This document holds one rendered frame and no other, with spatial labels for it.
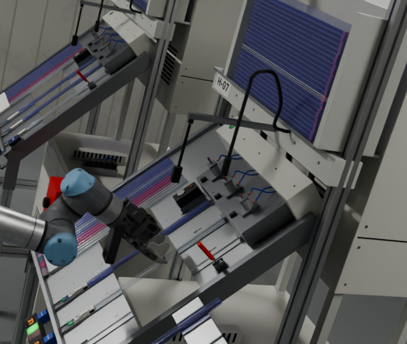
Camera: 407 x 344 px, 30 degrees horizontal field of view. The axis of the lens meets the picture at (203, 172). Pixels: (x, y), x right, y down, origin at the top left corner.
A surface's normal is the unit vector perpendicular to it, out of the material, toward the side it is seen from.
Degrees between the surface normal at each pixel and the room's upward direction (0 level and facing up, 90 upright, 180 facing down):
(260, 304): 0
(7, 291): 0
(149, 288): 0
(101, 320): 44
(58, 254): 90
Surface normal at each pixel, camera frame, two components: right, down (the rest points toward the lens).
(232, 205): -0.45, -0.73
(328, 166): -0.91, -0.11
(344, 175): 0.33, 0.39
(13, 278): 0.25, -0.91
